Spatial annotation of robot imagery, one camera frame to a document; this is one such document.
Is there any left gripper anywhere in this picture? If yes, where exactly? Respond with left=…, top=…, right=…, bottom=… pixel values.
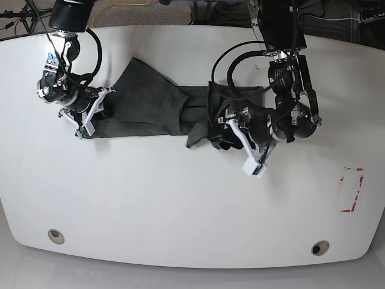
left=209, top=107, right=277, bottom=164

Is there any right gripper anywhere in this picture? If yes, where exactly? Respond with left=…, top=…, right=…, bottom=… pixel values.
left=58, top=86, right=116, bottom=129

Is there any dark grey T-shirt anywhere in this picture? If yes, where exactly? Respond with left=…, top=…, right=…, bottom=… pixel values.
left=92, top=58, right=267, bottom=148

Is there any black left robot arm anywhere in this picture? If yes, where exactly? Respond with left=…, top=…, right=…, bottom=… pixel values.
left=208, top=1, right=321, bottom=164

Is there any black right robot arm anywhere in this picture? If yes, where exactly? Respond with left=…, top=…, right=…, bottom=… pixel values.
left=37, top=1, right=115, bottom=139

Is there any red tape rectangle marking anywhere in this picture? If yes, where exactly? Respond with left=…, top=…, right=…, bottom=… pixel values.
left=337, top=167, right=364, bottom=213

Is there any white power strip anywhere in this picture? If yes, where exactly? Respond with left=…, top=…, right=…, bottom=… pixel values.
left=359, top=6, right=384, bottom=24

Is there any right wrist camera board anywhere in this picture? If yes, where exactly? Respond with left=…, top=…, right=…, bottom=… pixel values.
left=75, top=125, right=96, bottom=140

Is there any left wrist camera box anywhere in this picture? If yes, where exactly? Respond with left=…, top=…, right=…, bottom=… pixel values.
left=242, top=157, right=267, bottom=178

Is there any yellow cable on floor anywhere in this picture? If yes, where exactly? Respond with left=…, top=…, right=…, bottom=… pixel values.
left=91, top=0, right=151, bottom=28

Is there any left table cable grommet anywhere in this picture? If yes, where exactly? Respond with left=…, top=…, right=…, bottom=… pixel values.
left=48, top=229, right=65, bottom=245

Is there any table cable grommet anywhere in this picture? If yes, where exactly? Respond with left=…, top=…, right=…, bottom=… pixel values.
left=311, top=240, right=330, bottom=256
left=48, top=229, right=65, bottom=245

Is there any right table cable grommet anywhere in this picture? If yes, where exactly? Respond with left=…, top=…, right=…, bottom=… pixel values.
left=311, top=240, right=330, bottom=256

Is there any white cable on floor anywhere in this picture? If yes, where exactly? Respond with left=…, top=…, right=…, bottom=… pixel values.
left=303, top=14, right=362, bottom=22

